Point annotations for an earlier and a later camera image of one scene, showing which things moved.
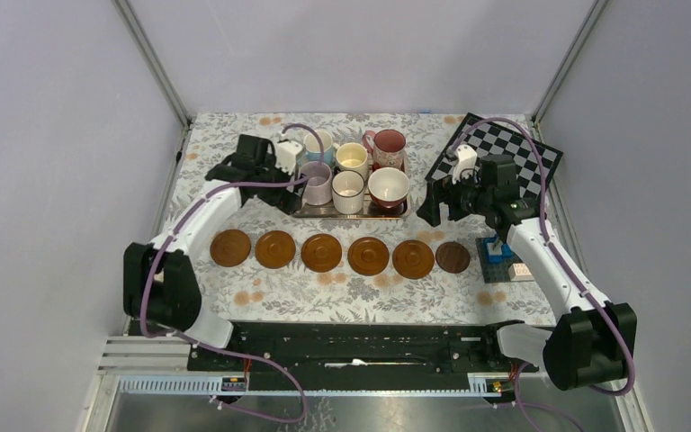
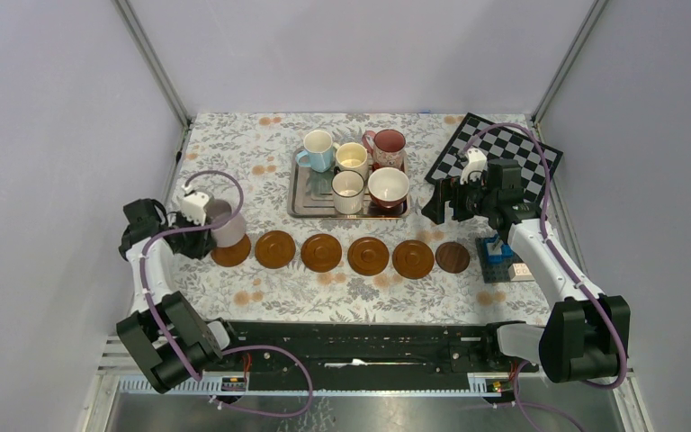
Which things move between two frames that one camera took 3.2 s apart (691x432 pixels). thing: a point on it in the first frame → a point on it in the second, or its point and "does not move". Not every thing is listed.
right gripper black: (443, 191) does not move
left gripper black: (285, 201) → (201, 246)
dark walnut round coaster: (453, 257) does not move
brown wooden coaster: (368, 256) does not move
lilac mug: (319, 186) → (219, 210)
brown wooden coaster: (413, 259) does not move
